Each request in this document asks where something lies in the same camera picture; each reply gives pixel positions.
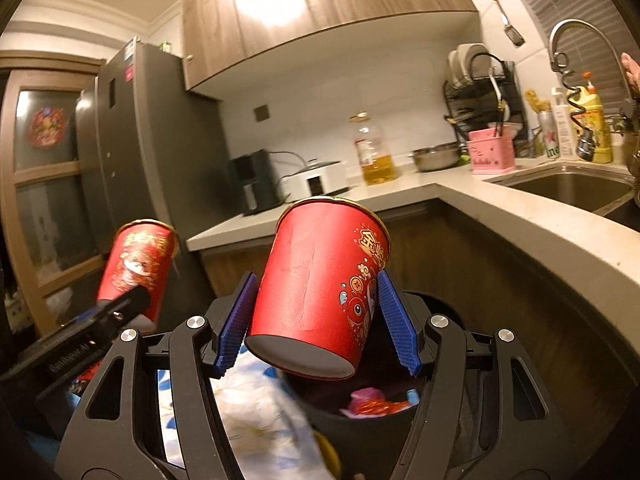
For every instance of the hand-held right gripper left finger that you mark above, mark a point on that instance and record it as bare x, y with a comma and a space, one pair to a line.
240, 325

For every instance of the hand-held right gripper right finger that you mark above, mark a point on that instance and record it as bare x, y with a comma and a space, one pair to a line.
397, 325

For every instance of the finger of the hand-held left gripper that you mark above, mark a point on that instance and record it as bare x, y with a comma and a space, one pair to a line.
120, 307

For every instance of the red printed paper cup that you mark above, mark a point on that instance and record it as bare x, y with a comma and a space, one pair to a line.
320, 285
135, 270

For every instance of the red and white snack wrapper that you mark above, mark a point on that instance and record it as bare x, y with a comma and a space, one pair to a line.
375, 405

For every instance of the black trash bin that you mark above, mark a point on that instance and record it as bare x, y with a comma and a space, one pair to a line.
360, 440

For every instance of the wooden lower cabinets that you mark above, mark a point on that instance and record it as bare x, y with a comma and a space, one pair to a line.
500, 300

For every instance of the wooden glass door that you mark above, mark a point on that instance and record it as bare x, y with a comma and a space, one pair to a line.
45, 200

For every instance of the black air fryer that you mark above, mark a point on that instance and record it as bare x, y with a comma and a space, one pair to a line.
252, 185

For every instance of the grey refrigerator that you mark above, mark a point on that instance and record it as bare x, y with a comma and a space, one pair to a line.
150, 160

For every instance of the white rice cooker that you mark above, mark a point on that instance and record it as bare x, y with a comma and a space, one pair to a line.
315, 180

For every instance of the light kitchen countertop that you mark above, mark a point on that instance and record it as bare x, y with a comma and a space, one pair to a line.
525, 220

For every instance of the cooking oil bottle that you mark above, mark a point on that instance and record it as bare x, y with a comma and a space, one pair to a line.
377, 155

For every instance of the steel pot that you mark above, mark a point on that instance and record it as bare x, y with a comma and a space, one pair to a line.
435, 157

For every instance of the round red door decoration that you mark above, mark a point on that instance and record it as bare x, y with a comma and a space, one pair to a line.
48, 127

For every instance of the pink utensil holder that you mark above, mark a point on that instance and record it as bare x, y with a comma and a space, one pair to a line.
490, 152

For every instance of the steel sink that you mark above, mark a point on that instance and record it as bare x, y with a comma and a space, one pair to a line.
565, 190

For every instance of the metal can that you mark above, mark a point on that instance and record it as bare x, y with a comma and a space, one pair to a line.
547, 135

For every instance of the black dish rack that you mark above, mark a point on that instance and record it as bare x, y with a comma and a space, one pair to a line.
480, 90

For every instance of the white pump bottle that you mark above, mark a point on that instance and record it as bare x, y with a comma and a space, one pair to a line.
564, 130

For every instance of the yellow detergent bottle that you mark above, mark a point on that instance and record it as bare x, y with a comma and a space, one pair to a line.
597, 125

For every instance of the hanging metal spatula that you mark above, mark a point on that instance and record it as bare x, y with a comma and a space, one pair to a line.
512, 32

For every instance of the wooden upper cabinet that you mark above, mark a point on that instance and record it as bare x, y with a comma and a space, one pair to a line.
325, 15

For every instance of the steel kitchen faucet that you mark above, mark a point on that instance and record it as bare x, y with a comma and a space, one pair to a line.
565, 50

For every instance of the wall outlet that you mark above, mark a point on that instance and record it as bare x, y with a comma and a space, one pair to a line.
261, 113

